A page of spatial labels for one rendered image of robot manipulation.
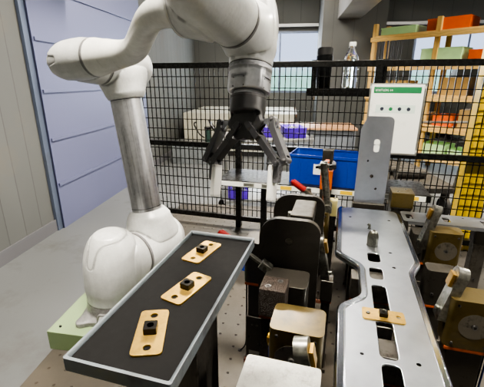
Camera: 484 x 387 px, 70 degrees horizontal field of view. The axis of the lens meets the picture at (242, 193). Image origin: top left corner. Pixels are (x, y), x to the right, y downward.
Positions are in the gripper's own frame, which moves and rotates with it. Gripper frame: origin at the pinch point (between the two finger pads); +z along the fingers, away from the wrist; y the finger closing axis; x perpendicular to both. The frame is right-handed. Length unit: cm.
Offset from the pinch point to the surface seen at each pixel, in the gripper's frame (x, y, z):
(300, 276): 7.4, 11.2, 16.5
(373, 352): 5.9, 26.6, 27.1
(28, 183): 103, -292, 5
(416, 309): 22.8, 31.6, 22.4
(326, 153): 75, -8, -18
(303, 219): 7.8, 10.6, 4.7
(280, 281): 0.3, 10.0, 16.3
